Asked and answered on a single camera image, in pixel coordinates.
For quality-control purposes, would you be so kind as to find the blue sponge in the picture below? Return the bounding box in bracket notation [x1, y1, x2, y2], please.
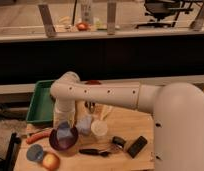
[57, 122, 73, 143]

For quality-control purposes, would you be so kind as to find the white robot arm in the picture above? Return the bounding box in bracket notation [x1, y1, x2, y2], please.
[50, 72, 204, 171]

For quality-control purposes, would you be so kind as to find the purple bowl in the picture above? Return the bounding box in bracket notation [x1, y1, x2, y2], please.
[49, 127, 78, 151]

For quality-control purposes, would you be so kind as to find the pale wooden spatula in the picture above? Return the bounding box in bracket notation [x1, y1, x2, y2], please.
[100, 105, 113, 120]

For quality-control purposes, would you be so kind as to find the white plastic cup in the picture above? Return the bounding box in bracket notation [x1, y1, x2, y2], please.
[91, 120, 108, 137]

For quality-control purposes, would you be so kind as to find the small black metal clip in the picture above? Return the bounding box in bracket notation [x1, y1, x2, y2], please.
[112, 136, 126, 148]

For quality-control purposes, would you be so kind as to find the red round object far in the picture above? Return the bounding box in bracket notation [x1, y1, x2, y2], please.
[76, 22, 89, 31]

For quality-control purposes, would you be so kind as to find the green plastic tray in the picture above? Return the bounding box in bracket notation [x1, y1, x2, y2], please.
[26, 80, 54, 124]

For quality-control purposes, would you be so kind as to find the black remote control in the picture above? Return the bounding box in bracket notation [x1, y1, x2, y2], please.
[127, 136, 148, 158]

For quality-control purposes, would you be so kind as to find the orange carrot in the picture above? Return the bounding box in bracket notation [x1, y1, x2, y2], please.
[26, 131, 51, 144]

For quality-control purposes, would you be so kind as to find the red yellow apple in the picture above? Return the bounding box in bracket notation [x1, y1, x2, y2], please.
[42, 153, 60, 171]

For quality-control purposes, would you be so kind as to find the blue round lid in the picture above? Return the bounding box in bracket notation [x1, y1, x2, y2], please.
[26, 144, 44, 163]

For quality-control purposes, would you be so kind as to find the black office chair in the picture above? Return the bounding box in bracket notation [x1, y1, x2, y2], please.
[136, 0, 203, 28]

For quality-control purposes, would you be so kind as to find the black handled spoon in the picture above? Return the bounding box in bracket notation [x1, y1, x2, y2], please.
[79, 149, 111, 157]

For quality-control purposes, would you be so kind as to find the black chair frame left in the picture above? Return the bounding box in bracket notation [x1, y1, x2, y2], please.
[0, 133, 21, 171]

